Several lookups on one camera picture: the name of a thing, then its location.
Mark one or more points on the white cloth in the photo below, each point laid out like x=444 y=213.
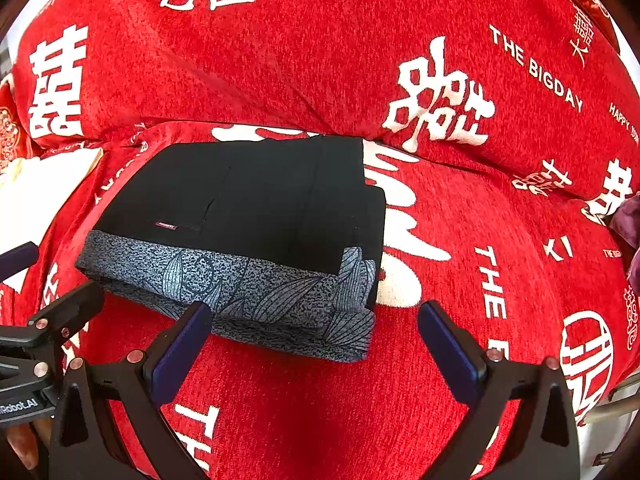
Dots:
x=40 y=195

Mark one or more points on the red embroidered pillow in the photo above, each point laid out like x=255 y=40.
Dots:
x=10 y=130

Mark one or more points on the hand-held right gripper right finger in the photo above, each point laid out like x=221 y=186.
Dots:
x=447 y=355

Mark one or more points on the person's left hand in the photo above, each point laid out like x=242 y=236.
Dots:
x=22 y=445

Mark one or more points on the black pants with grey waistband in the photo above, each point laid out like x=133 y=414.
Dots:
x=250 y=200

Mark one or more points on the red printed blanket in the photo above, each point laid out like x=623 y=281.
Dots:
x=300 y=60

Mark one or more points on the metal frame bar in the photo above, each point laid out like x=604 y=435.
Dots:
x=610 y=407

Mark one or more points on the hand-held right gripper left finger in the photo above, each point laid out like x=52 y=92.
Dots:
x=182 y=355

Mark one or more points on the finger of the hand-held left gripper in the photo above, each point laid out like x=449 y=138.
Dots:
x=20 y=260
x=75 y=302

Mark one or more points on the purple cloth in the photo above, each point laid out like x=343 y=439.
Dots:
x=627 y=230

